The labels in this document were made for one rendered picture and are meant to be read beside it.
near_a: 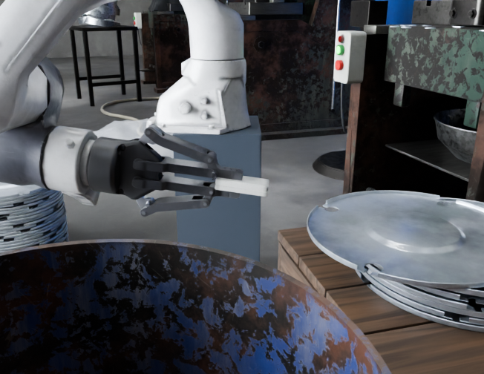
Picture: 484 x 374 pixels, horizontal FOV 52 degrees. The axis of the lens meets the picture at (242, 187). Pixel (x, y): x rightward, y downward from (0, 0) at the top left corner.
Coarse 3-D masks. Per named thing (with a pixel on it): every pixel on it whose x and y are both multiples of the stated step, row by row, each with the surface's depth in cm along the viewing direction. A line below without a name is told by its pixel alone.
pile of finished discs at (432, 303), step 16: (368, 272) 64; (384, 288) 61; (400, 288) 59; (416, 288) 59; (432, 288) 56; (480, 288) 56; (400, 304) 60; (416, 304) 58; (432, 304) 57; (448, 304) 56; (464, 304) 55; (480, 304) 57; (432, 320) 57; (448, 320) 56; (464, 320) 56; (480, 320) 55
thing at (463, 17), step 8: (456, 0) 116; (464, 0) 114; (472, 0) 112; (480, 0) 110; (456, 8) 116; (464, 8) 114; (472, 8) 112; (480, 8) 110; (456, 16) 117; (464, 16) 114; (472, 16) 112; (480, 16) 111; (464, 24) 115; (472, 24) 112; (480, 24) 111
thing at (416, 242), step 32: (384, 192) 81; (416, 192) 80; (320, 224) 70; (352, 224) 70; (384, 224) 69; (416, 224) 69; (448, 224) 69; (480, 224) 70; (352, 256) 61; (384, 256) 61; (416, 256) 61; (448, 256) 61; (480, 256) 61; (448, 288) 54
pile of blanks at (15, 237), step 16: (48, 192) 136; (0, 208) 130; (16, 208) 130; (32, 208) 135; (48, 208) 137; (64, 208) 147; (0, 224) 131; (16, 224) 131; (32, 224) 135; (48, 224) 139; (64, 224) 145; (0, 240) 131; (16, 240) 132; (32, 240) 135; (48, 240) 139; (64, 240) 147
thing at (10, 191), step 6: (0, 186) 134; (6, 186) 135; (12, 186) 135; (18, 186) 136; (24, 186) 136; (30, 186) 136; (36, 186) 136; (0, 192) 131; (6, 192) 131; (12, 192) 131; (18, 192) 131; (30, 192) 131; (0, 198) 127
